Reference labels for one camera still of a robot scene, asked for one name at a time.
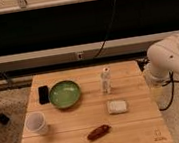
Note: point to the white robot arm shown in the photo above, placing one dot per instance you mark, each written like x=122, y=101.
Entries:
x=163, y=58

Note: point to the small clear plastic bottle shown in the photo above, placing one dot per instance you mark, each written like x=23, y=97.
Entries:
x=106, y=82

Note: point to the green bowl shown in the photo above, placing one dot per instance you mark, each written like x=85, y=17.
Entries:
x=64, y=94

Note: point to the black smartphone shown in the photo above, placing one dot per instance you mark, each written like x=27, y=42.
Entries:
x=43, y=95

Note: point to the brown sausage-shaped object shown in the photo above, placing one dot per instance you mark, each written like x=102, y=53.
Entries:
x=98, y=132

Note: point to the white plastic cup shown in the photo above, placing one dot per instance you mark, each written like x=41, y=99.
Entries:
x=36, y=123

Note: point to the wooden table board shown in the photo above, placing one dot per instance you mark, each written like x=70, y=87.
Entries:
x=142, y=123

